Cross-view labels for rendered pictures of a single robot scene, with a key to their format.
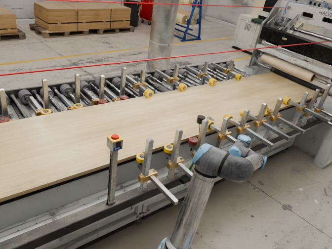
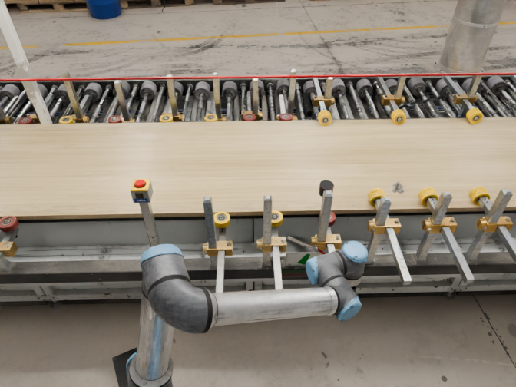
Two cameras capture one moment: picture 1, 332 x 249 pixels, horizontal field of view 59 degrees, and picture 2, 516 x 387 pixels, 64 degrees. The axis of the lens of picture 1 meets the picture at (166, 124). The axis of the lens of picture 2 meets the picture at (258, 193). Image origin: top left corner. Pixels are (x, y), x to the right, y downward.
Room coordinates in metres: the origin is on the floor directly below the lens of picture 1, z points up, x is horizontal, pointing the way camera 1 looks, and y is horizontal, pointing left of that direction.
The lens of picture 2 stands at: (0.79, -0.88, 2.31)
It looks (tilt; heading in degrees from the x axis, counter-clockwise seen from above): 43 degrees down; 41
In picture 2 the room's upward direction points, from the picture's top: straight up
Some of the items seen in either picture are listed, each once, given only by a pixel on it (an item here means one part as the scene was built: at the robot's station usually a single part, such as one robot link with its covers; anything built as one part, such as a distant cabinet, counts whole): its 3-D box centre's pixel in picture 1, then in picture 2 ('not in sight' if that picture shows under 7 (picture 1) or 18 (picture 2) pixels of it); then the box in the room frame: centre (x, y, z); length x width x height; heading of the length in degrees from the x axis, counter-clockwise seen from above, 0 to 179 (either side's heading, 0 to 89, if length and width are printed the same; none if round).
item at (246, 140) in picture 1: (242, 144); (352, 259); (1.70, -0.53, 1.13); 0.10 x 0.09 x 0.12; 152
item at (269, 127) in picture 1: (265, 124); (503, 233); (2.41, -0.90, 0.95); 0.50 x 0.04 x 0.04; 43
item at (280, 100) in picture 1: (272, 120); not in sight; (2.59, -1.02, 0.92); 0.03 x 0.03 x 0.48; 43
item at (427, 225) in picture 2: (242, 128); (438, 225); (2.27, -0.67, 0.95); 0.13 x 0.06 x 0.05; 133
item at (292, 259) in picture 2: (194, 166); (312, 259); (1.87, -0.28, 0.75); 0.26 x 0.01 x 0.10; 133
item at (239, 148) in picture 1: (238, 151); (325, 269); (1.59, -0.49, 1.14); 0.12 x 0.12 x 0.09; 62
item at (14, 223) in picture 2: not in sight; (11, 229); (1.01, 0.87, 0.85); 0.08 x 0.08 x 0.11
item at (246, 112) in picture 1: (239, 133); (431, 231); (2.25, -0.65, 0.90); 0.03 x 0.03 x 0.48; 43
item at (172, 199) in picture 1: (156, 183); (220, 263); (1.54, 0.00, 0.81); 0.43 x 0.03 x 0.04; 43
